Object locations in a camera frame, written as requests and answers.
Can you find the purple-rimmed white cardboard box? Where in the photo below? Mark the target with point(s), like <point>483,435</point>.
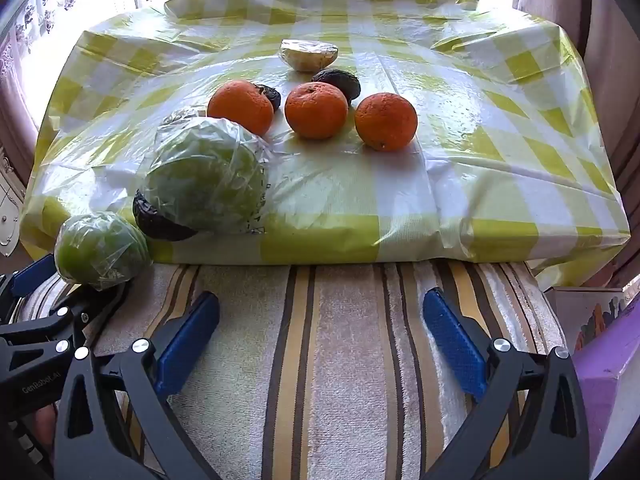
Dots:
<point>600,360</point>

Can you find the flowered lace curtain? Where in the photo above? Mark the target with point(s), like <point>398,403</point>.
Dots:
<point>35,25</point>

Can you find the dark wrinkled fruit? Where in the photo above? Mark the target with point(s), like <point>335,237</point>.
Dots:
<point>160,222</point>
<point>270,96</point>
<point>340,82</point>

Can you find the small green fruit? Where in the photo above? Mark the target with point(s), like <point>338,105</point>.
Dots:
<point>100,250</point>

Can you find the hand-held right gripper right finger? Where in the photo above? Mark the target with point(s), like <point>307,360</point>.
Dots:
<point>455,345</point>

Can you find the orange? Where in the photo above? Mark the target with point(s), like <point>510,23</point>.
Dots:
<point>386,121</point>
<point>316,110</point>
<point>240,106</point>

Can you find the white cabinet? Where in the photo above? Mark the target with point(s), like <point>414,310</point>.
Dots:
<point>7,210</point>

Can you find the person's left hand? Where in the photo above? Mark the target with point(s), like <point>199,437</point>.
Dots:
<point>46,422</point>

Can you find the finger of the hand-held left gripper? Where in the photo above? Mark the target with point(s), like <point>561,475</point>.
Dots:
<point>32,276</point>
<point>75,317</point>

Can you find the yellow checked plastic tablecloth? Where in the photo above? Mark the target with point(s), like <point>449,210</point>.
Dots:
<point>450,185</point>

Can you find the large green fruit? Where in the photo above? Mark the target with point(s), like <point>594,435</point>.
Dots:
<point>205,180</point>

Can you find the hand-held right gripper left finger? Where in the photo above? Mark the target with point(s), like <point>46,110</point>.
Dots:
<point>187,342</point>

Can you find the cut fruit half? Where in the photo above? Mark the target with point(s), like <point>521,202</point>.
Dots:
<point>307,55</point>

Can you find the striped beige towel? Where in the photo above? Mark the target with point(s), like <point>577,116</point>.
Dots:
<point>325,360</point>

